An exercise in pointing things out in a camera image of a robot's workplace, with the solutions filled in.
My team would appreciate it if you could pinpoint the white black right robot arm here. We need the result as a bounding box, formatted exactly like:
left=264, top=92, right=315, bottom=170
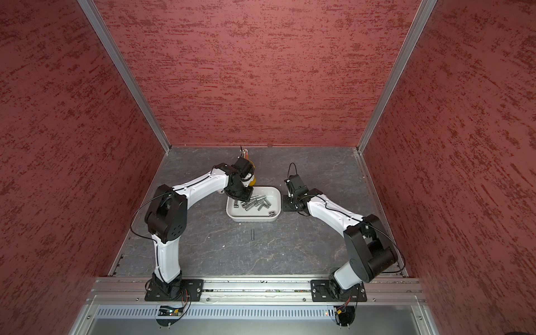
left=282, top=190, right=399, bottom=296

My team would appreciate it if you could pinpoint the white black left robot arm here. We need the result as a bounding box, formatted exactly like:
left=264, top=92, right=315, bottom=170
left=144, top=156, right=255, bottom=300

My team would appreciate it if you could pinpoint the white plastic storage box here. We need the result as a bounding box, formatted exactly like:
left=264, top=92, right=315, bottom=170
left=226, top=186, right=282, bottom=223

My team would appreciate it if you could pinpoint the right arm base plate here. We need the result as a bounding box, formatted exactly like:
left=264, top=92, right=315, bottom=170
left=310, top=280, right=367, bottom=302

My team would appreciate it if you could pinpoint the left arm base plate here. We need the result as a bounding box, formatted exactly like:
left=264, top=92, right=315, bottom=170
left=145, top=279, right=205, bottom=302

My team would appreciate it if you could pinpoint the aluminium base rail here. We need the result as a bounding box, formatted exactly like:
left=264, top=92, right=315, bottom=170
left=86, top=275, right=427, bottom=306

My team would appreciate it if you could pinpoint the aluminium corner post left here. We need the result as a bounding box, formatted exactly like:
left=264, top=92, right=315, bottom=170
left=78, top=0, right=172, bottom=154

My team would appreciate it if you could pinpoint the aluminium corner post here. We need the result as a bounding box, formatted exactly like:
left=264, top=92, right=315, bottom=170
left=357, top=0, right=437, bottom=156
left=78, top=0, right=172, bottom=154

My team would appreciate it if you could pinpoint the aluminium corner post right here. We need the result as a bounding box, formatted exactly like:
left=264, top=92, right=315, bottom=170
left=357, top=0, right=437, bottom=156

